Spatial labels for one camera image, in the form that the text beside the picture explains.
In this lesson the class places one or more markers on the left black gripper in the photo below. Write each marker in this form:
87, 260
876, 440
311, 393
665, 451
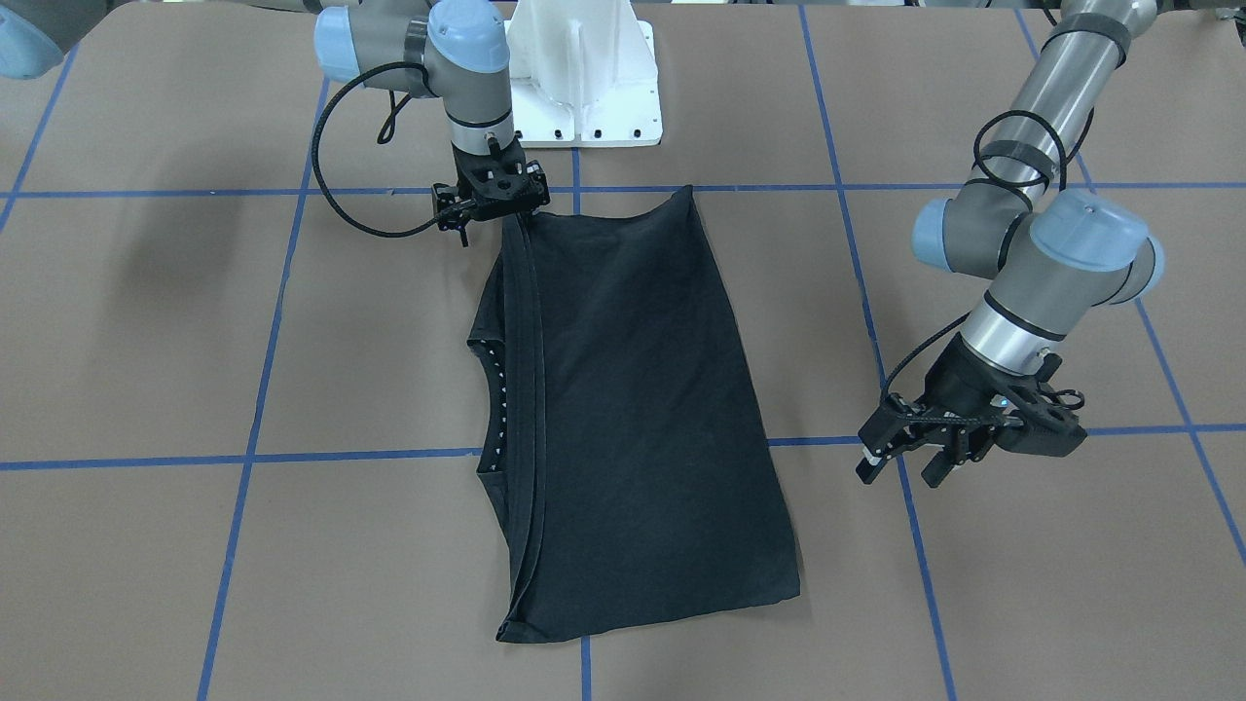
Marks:
955, 377

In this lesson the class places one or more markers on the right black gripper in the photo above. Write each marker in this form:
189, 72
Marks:
451, 210

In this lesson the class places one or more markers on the black printed t-shirt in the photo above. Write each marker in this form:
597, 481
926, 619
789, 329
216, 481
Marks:
625, 455

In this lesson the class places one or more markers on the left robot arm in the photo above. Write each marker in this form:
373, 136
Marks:
1050, 253

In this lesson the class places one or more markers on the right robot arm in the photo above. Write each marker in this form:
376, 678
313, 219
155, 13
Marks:
455, 51

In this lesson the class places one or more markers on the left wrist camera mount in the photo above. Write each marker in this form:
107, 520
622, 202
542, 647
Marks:
1042, 421

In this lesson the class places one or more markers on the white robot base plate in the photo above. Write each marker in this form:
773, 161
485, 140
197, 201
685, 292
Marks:
583, 74

